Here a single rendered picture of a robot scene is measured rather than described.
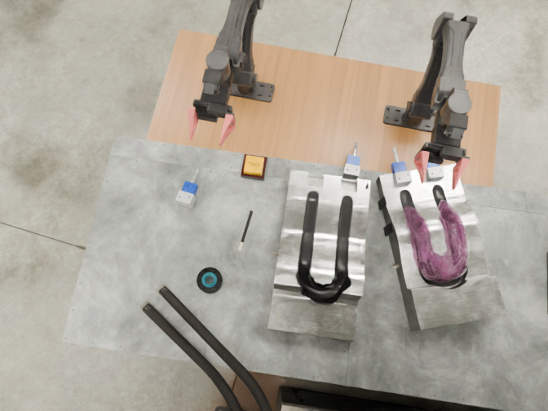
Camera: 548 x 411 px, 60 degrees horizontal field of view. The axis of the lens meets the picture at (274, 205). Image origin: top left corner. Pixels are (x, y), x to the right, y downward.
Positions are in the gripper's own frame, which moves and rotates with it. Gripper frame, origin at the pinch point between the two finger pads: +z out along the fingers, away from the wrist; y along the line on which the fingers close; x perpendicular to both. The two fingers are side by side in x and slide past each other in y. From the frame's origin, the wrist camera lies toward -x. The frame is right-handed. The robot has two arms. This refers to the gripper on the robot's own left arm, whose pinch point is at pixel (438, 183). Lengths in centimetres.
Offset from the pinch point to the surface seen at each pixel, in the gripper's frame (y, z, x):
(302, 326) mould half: -25, 40, 34
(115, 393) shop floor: -99, 83, 119
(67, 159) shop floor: -157, -22, 121
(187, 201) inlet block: -69, 9, 35
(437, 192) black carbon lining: 10.2, -10.9, 35.2
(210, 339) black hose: -51, 49, 31
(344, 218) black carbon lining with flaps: -18.5, 4.7, 32.0
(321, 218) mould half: -25.5, 6.3, 31.5
